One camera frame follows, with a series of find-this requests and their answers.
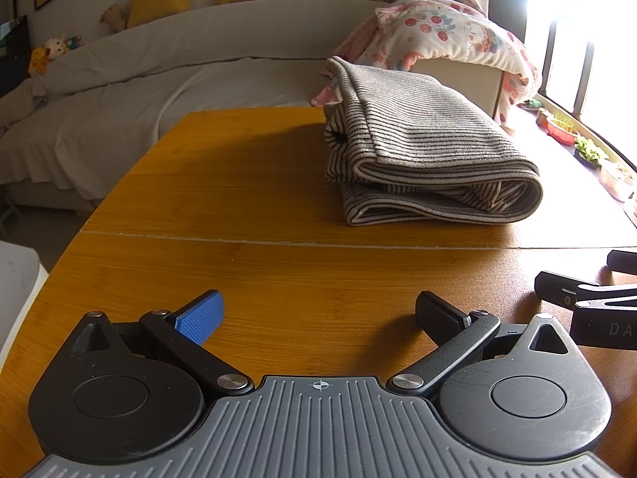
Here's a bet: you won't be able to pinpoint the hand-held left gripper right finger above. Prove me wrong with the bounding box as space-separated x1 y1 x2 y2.
388 291 573 399

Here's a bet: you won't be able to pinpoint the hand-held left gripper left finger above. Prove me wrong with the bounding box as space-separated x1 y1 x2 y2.
72 289 256 399

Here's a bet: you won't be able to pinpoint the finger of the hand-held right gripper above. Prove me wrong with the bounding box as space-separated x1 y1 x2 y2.
534 270 637 310
607 249 637 276

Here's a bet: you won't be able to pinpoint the grey striped knit garment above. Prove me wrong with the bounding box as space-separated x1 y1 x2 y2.
322 56 544 227

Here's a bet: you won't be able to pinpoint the small white planter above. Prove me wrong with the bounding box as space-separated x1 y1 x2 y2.
597 162 636 203

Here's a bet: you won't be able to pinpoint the green sprouts in dark tray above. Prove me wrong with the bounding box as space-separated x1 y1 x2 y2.
572 137 611 170

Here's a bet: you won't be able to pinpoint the red plant pot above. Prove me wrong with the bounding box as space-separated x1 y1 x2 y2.
545 112 582 147

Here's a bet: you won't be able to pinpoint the white chair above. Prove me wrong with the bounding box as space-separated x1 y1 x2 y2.
0 240 51 366

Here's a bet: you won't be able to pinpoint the beige covered sofa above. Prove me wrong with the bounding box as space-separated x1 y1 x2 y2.
0 0 504 212

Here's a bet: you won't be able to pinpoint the cherry print blanket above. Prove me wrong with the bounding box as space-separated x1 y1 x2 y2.
311 0 542 127

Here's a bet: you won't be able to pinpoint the pink cloth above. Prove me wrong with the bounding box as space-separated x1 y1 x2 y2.
339 16 394 68

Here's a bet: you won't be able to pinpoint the colourful plush toys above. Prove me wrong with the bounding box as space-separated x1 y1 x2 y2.
27 34 84 76

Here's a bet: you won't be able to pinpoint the beige plush toy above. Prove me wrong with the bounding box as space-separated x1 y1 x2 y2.
100 0 131 35

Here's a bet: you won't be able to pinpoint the dark screen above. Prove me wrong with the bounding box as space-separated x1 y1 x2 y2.
0 15 31 98

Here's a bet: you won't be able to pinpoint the dark window frame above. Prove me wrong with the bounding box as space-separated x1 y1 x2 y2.
540 0 637 172

